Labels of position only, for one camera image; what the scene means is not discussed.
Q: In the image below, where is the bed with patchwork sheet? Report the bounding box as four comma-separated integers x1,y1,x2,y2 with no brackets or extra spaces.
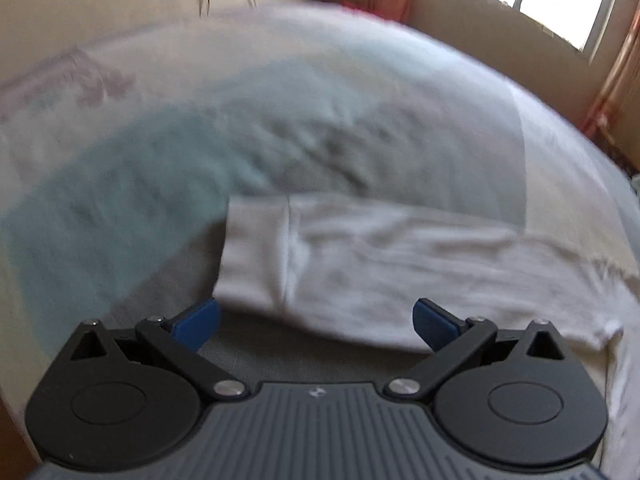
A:
0,0,640,480

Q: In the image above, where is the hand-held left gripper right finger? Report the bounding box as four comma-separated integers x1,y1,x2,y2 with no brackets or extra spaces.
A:
384,297,568,403

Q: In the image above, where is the white printed shirt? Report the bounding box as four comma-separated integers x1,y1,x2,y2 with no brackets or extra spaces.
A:
212,192,640,480

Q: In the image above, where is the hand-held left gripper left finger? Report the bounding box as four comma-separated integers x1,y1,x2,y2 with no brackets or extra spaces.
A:
70,297,250,403

